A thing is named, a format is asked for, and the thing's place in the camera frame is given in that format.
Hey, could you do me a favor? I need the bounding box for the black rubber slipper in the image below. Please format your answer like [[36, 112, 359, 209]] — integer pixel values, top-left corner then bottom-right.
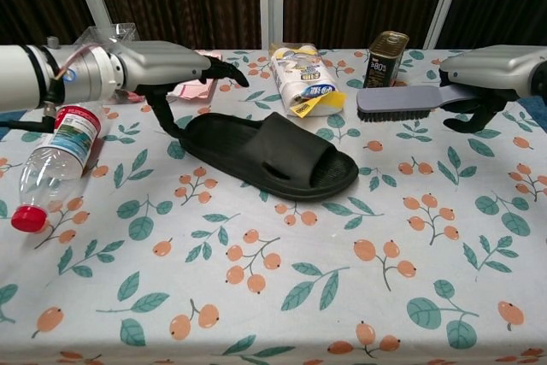
[[177, 111, 360, 202]]

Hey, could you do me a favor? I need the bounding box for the paper roll pack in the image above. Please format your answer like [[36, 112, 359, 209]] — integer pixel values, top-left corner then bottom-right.
[[268, 43, 346, 120]]

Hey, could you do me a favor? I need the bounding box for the brown gold tin can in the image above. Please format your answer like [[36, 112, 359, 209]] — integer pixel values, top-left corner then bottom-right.
[[362, 30, 410, 90]]

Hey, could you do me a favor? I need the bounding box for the clear bottle with red cap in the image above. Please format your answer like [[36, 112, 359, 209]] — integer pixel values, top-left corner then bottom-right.
[[10, 102, 106, 235]]

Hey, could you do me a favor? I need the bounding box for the grey cleaning brush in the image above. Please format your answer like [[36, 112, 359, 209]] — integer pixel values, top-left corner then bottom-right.
[[356, 85, 472, 122]]

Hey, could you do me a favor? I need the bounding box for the floral tablecloth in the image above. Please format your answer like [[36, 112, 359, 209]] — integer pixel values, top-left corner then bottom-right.
[[0, 47, 547, 365]]

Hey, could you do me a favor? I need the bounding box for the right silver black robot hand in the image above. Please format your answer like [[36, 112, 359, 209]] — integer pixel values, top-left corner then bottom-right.
[[438, 44, 536, 135]]

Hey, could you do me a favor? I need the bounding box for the pink white packet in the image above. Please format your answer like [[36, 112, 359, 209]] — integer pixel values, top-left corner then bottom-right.
[[167, 50, 224, 104]]

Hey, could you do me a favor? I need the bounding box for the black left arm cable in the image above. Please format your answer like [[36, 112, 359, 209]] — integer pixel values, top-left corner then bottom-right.
[[0, 102, 59, 132]]

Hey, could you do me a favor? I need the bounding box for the blue table cover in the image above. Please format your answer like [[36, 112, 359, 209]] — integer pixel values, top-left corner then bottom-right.
[[514, 94, 547, 127]]

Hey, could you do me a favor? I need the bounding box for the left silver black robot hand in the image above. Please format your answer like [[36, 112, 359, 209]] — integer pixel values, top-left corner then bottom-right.
[[113, 39, 250, 142]]

